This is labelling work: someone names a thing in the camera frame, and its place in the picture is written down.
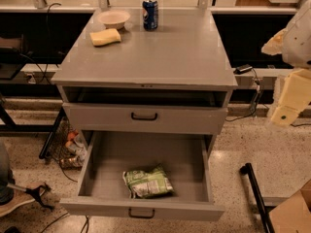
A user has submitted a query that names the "grey drawer cabinet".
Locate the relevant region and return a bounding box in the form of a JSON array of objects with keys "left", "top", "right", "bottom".
[{"left": 52, "top": 8, "right": 237, "bottom": 144}]

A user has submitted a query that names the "green jalapeno chip bag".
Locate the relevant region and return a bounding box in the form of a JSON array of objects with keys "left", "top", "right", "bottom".
[{"left": 122, "top": 165, "right": 174, "bottom": 199}]

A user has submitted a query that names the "wire basket with snacks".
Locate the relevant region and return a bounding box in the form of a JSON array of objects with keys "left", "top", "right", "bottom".
[{"left": 49, "top": 119, "right": 86, "bottom": 169}]

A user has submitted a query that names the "white paper bowl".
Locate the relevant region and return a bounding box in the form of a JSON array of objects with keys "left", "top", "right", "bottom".
[{"left": 96, "top": 10, "right": 130, "bottom": 30}]

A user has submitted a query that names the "open grey lower drawer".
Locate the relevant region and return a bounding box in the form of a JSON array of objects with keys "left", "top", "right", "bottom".
[{"left": 60, "top": 132, "right": 225, "bottom": 221}]

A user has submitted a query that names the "black power adapter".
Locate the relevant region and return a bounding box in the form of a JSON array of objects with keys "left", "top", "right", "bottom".
[{"left": 234, "top": 64, "right": 253, "bottom": 75}]

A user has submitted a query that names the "closed grey upper drawer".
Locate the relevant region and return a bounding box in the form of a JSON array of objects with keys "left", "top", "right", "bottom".
[{"left": 63, "top": 103, "right": 227, "bottom": 134}]

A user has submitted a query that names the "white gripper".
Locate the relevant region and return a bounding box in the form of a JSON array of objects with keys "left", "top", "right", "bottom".
[{"left": 261, "top": 0, "right": 311, "bottom": 127}]

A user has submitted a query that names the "yellow sponge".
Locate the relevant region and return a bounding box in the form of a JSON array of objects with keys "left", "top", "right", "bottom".
[{"left": 90, "top": 28, "right": 121, "bottom": 47}]

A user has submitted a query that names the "person's jeans leg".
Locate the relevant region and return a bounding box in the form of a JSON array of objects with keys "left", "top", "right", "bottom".
[{"left": 0, "top": 140, "right": 16, "bottom": 206}]

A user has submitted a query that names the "black metal floor stand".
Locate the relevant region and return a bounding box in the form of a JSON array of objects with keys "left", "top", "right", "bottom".
[{"left": 240, "top": 163, "right": 275, "bottom": 233}]

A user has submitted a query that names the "cardboard box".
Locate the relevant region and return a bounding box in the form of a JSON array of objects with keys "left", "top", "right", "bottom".
[{"left": 269, "top": 180, "right": 311, "bottom": 233}]

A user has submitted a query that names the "person's shoe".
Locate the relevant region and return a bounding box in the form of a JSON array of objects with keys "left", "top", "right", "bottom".
[{"left": 0, "top": 182, "right": 47, "bottom": 218}]

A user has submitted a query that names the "blue soda can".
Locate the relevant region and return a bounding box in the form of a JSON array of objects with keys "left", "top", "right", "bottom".
[{"left": 142, "top": 0, "right": 158, "bottom": 31}]

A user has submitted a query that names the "black cart frame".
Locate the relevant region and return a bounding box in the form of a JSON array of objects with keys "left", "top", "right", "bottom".
[{"left": 0, "top": 97, "right": 65, "bottom": 159}]

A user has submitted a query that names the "black grabber tool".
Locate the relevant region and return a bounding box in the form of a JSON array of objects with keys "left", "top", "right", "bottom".
[{"left": 6, "top": 183, "right": 54, "bottom": 211}]

